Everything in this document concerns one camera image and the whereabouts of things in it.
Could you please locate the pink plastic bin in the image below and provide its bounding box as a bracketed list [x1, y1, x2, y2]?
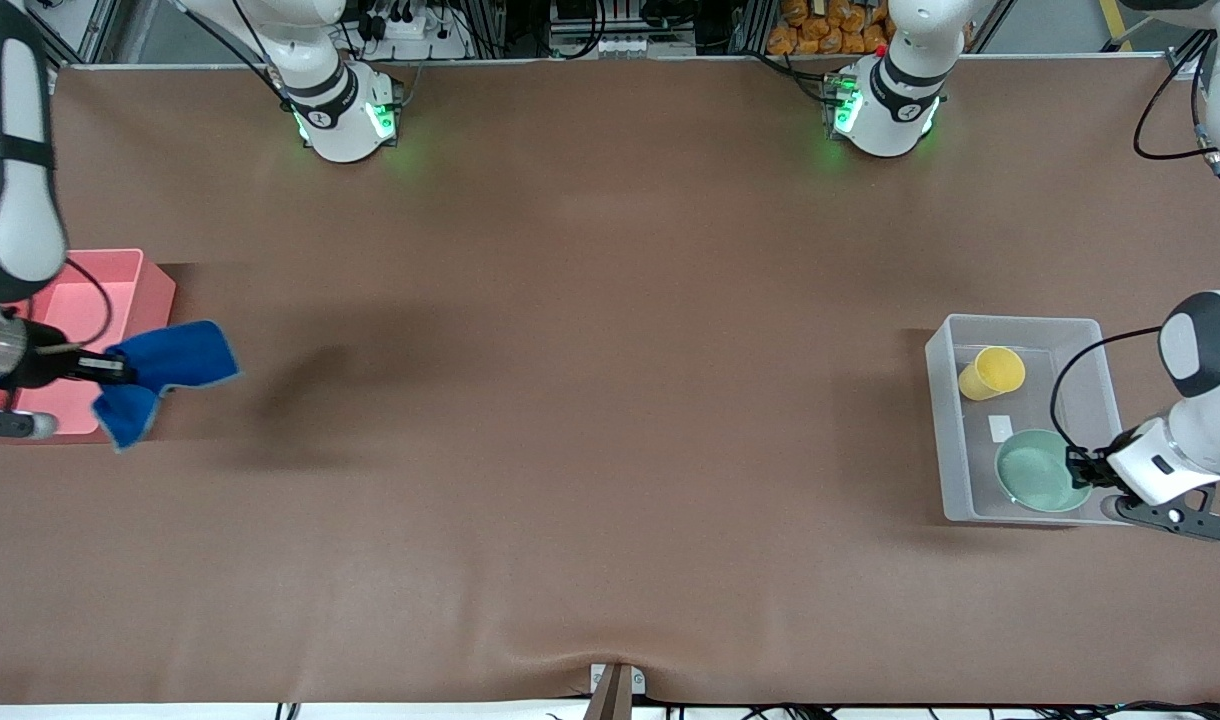
[0, 248, 178, 444]

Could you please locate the white multi-socket strip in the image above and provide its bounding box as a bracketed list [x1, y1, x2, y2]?
[550, 30, 663, 61]

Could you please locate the translucent grey plastic bin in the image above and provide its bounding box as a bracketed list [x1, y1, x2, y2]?
[924, 313, 1143, 527]

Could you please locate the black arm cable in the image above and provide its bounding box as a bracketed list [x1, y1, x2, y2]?
[65, 0, 291, 351]
[1050, 30, 1220, 456]

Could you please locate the orange items pile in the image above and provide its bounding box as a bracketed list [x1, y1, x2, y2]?
[767, 0, 901, 57]

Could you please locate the brown table cover mat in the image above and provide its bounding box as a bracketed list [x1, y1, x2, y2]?
[0, 55, 1220, 706]

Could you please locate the white power strip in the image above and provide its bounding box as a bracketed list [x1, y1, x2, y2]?
[365, 8, 471, 63]

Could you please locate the metal mount bracket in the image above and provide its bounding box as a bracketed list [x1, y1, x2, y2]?
[588, 662, 647, 720]

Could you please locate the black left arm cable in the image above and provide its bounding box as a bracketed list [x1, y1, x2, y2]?
[1050, 30, 1220, 456]

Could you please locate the yellow plastic cup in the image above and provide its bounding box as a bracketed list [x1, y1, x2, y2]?
[958, 346, 1027, 402]

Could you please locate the mint green bowl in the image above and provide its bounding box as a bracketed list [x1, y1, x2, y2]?
[994, 429, 1094, 514]

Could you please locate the blue microfibre cloth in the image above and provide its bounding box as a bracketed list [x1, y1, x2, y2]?
[92, 320, 241, 453]

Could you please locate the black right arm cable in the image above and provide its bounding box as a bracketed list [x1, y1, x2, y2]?
[65, 0, 291, 351]

